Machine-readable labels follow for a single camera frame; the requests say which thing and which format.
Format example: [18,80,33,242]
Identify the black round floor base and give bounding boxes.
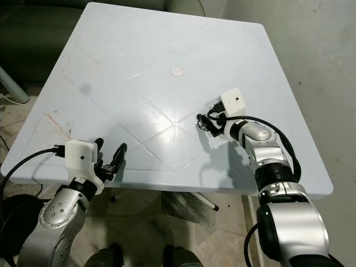
[0,195,42,262]

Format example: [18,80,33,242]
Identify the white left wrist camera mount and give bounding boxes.
[65,140,102,181]

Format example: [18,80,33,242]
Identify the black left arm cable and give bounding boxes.
[0,146,67,267]

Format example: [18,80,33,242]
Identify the white baseboard strip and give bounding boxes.
[242,195,265,267]

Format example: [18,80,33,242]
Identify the white floor cable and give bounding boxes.
[0,92,23,105]

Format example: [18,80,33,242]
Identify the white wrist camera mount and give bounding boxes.
[65,140,102,181]
[221,87,248,119]

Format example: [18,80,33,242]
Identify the grey slanted table leg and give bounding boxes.
[0,68,29,105]

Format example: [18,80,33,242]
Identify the pale table leg black foot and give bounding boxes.
[192,193,221,212]

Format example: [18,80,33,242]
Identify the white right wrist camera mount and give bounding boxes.
[221,87,248,119]

